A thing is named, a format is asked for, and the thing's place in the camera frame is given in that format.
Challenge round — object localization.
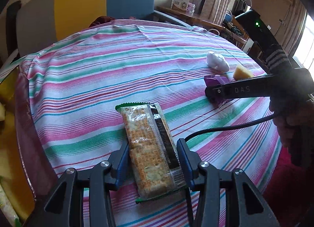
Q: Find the black cable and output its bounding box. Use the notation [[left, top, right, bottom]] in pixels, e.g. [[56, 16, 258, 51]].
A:
[[183, 112, 279, 143]]

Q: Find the black rolled mat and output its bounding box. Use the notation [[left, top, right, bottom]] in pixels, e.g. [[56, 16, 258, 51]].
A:
[[5, 0, 22, 55]]

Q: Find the small white ball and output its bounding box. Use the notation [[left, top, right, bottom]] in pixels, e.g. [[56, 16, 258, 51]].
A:
[[206, 51, 229, 73]]

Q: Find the small yellow sponge wedge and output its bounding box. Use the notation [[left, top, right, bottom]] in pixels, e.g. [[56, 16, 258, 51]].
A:
[[233, 64, 254, 81]]

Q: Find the grey yellow blue armchair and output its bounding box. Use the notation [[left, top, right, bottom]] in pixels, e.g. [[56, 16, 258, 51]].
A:
[[9, 0, 188, 60]]

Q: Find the maroon cloth on chair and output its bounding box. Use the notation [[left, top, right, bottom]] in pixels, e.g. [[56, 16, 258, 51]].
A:
[[89, 16, 115, 27]]

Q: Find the striped bed sheet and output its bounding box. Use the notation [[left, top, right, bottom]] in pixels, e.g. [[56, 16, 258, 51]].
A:
[[0, 18, 283, 227]]

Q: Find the person's right hand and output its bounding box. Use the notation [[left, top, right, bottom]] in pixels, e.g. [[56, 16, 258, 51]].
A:
[[269, 97, 313, 148]]

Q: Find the wooden side table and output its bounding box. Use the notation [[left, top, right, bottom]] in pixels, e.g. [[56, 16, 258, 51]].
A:
[[156, 6, 247, 44]]

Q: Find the gold tin tray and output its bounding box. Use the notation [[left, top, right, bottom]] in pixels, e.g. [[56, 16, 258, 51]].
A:
[[0, 67, 59, 227]]

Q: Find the cracker packet black stripe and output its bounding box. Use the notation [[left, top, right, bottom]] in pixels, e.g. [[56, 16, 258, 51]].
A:
[[115, 102, 186, 204]]

